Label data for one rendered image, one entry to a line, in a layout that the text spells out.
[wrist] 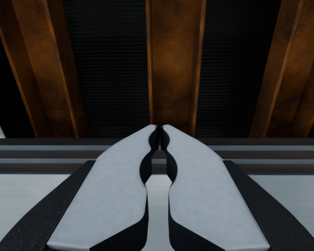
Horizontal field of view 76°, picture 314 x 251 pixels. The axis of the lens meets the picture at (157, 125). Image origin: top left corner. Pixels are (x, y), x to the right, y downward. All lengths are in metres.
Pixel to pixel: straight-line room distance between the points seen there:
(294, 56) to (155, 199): 0.32
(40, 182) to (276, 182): 0.26
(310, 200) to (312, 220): 0.04
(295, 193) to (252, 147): 0.07
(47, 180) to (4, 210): 0.09
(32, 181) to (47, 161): 0.03
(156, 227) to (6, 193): 0.19
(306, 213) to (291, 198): 0.04
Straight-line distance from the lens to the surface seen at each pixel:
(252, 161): 0.26
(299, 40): 0.42
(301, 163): 0.28
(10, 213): 0.33
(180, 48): 0.36
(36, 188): 0.28
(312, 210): 0.32
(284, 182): 0.27
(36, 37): 0.41
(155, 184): 0.24
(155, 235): 0.31
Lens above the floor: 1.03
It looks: 61 degrees down
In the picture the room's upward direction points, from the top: 177 degrees counter-clockwise
